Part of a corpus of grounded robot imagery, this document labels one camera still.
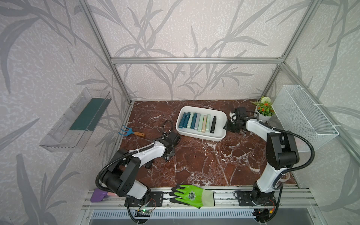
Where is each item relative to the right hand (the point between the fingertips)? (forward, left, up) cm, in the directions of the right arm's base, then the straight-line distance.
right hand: (224, 126), depth 98 cm
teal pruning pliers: (+7, +30, -2) cm, 31 cm away
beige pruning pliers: (+4, +14, -2) cm, 15 cm away
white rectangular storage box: (-3, +3, -5) cm, 7 cm away
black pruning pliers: (+3, +7, -3) cm, 8 cm away
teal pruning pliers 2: (+8, +27, -2) cm, 28 cm away
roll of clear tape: (-34, -29, -5) cm, 45 cm away
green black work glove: (-42, +24, -4) cm, 48 cm away
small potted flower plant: (+6, -26, +10) cm, 29 cm away
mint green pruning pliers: (+8, +24, -3) cm, 25 cm away
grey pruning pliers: (+4, +19, -2) cm, 20 cm away
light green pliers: (+5, +16, -2) cm, 17 cm away
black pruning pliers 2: (-25, +50, -4) cm, 56 cm away
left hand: (-16, +39, -4) cm, 42 cm away
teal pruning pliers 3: (+8, +22, -3) cm, 23 cm away
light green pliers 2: (+5, +11, -3) cm, 12 cm away
